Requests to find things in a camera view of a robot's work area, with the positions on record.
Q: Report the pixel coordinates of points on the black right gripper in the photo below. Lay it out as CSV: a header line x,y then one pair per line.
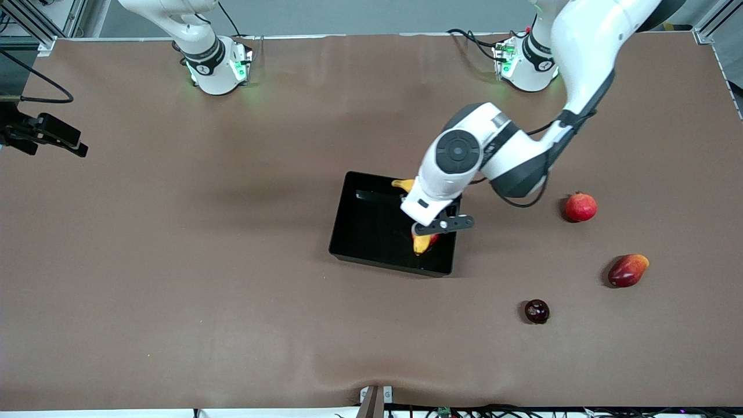
x,y
16,131

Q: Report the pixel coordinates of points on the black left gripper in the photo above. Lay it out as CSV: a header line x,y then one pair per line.
x,y
454,205

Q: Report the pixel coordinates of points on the red yellow apple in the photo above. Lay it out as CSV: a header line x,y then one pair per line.
x,y
435,239

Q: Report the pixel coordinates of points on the yellow banana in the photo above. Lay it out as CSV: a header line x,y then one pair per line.
x,y
422,244

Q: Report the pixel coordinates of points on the black plastic box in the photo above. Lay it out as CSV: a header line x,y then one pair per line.
x,y
365,232

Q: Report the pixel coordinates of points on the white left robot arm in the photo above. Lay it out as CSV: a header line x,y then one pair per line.
x,y
580,52

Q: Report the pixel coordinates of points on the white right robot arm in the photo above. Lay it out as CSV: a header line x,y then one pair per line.
x,y
203,69

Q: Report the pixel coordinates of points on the dark red plum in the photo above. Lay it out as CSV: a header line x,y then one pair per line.
x,y
537,312

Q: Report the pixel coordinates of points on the red pomegranate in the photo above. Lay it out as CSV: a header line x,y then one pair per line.
x,y
581,208

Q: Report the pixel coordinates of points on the red yellow mango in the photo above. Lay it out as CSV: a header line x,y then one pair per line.
x,y
628,270

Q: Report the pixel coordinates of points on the brown table mat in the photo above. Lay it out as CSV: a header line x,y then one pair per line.
x,y
232,319

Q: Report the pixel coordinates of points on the aluminium frame profile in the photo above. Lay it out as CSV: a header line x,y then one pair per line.
x,y
717,20
67,17

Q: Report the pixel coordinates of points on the grey metal clamp bracket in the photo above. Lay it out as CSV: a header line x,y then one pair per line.
x,y
388,395

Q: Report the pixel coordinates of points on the brown post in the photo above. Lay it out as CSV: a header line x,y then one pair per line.
x,y
372,406

